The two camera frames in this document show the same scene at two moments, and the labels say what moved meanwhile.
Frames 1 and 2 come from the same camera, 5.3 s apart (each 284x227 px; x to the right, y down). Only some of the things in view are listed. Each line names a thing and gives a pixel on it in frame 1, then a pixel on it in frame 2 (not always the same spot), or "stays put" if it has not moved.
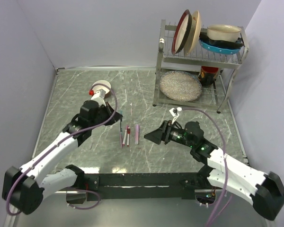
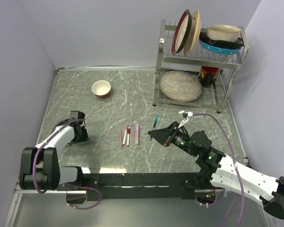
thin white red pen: (125, 136) stays put
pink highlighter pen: (137, 134) stays put
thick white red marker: (128, 133) stays put
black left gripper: (107, 108) to (84, 138)
